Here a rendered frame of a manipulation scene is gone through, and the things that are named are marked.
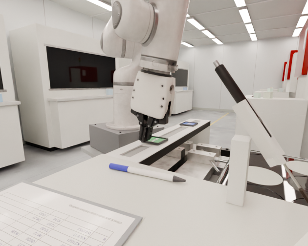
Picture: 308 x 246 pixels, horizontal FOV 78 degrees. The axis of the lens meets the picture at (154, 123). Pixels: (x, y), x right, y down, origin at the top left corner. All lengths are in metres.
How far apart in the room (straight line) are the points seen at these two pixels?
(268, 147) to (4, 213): 0.31
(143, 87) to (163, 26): 0.13
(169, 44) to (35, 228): 0.37
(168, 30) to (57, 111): 3.05
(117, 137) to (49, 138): 2.90
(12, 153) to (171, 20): 2.92
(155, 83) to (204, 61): 8.42
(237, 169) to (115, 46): 0.70
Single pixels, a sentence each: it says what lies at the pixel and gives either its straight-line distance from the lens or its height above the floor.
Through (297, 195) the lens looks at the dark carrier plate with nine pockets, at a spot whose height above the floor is 0.90.
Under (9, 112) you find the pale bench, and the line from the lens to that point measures 3.06.
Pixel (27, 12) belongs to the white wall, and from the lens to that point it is 4.65.
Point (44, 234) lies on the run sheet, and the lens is 0.25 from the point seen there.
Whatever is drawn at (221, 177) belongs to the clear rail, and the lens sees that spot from 0.49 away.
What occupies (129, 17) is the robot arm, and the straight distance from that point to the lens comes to 0.39.
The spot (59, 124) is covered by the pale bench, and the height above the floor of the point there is 0.49.
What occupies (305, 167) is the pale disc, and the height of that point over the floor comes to 0.90.
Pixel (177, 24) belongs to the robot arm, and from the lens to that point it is 0.44.
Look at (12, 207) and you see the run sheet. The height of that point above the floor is 0.97.
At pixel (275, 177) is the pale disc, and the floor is 0.90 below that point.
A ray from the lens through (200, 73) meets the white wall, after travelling 8.84.
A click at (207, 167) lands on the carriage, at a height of 0.88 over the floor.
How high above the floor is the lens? 1.11
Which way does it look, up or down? 11 degrees down
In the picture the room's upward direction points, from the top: straight up
